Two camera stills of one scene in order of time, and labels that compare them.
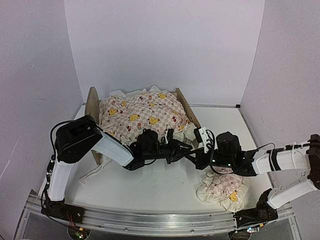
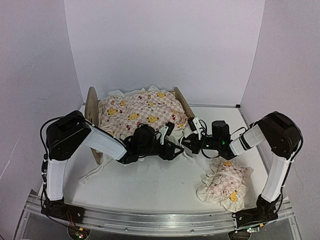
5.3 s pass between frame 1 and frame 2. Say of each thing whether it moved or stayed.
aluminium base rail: stayed
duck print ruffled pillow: stayed
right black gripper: moved
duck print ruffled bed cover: moved
